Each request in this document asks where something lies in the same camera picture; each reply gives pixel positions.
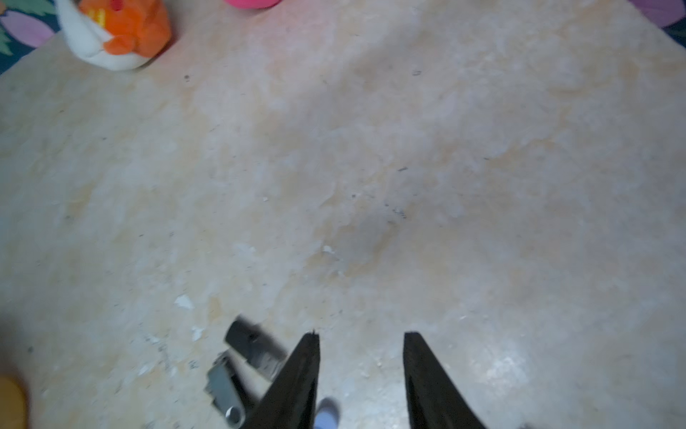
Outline pink white plush doll glasses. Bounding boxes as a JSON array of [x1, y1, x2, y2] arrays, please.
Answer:
[[225, 0, 282, 10]]

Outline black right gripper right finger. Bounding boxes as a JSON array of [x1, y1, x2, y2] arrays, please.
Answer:
[[403, 332, 485, 429]]

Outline white purple usb drive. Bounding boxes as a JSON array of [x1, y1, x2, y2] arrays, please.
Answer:
[[313, 398, 340, 429]]

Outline yellow plastic storage box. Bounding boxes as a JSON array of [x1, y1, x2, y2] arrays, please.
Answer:
[[0, 375, 29, 429]]

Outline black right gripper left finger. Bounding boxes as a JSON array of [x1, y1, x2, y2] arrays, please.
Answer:
[[242, 332, 321, 429]]

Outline white orange small plush toy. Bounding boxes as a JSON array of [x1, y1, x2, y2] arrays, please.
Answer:
[[55, 0, 173, 72]]

